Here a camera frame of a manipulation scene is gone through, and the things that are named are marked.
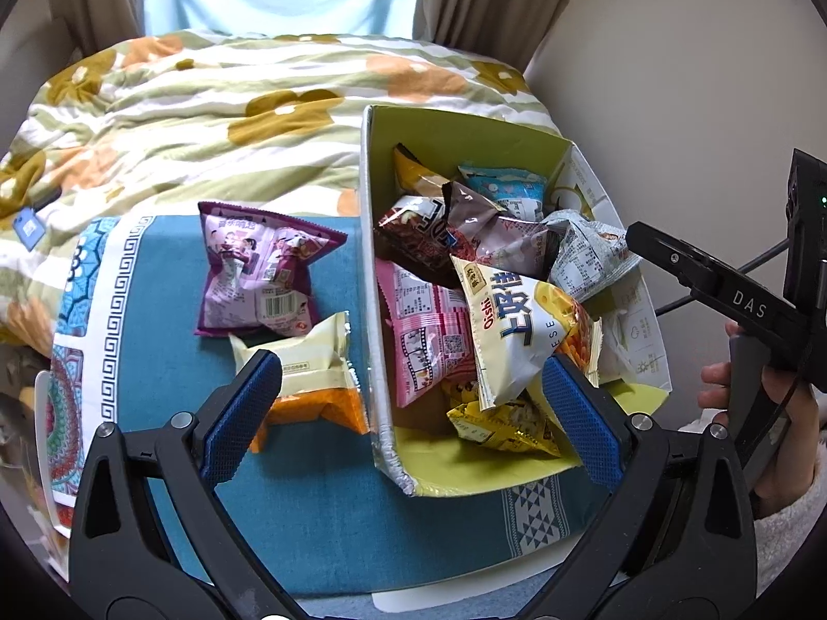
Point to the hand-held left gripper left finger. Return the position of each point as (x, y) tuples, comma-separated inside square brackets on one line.
[(242, 413)]

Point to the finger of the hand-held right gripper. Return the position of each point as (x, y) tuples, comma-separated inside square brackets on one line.
[(672, 258)]

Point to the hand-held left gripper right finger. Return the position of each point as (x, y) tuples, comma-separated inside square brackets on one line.
[(581, 420)]

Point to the grey printed snack packet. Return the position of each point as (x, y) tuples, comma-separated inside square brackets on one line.
[(581, 258)]

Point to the yellow and white snack packet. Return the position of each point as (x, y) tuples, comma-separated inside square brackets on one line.
[(517, 329)]

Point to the pink striped snack packet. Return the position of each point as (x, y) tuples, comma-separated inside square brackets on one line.
[(420, 336)]

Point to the green cardboard box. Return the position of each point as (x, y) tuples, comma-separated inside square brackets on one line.
[(452, 126)]

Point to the person's right forearm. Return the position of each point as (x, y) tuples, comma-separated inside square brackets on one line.
[(795, 529)]

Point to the person's right hand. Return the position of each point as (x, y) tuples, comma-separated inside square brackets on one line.
[(714, 394)]

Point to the cream and orange snack packet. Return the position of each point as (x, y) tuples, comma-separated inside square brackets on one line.
[(310, 361)]

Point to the teal patterned cloth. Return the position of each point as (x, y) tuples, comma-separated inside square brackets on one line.
[(161, 310)]

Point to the purple snack packet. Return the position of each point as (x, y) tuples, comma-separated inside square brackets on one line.
[(258, 258)]

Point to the brown and pink snack packet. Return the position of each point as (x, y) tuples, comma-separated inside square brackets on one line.
[(510, 239)]

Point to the light blue snack packet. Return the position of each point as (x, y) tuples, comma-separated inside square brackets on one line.
[(510, 187)]

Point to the dark brown snack packet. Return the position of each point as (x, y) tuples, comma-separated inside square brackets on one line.
[(413, 232)]

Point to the yellow and black snack packet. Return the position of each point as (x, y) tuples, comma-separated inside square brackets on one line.
[(417, 177)]

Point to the floral blanket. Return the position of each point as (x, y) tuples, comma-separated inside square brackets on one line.
[(194, 110)]

